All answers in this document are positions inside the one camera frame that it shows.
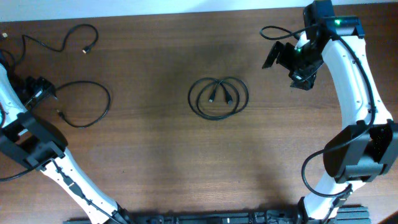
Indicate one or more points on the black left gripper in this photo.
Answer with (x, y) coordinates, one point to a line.
(38, 91)

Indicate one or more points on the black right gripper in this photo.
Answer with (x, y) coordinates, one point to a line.
(284, 50)

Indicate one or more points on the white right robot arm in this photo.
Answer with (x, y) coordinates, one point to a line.
(366, 147)

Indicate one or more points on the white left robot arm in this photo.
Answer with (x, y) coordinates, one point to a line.
(36, 144)

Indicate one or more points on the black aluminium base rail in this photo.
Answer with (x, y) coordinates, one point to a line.
(217, 217)

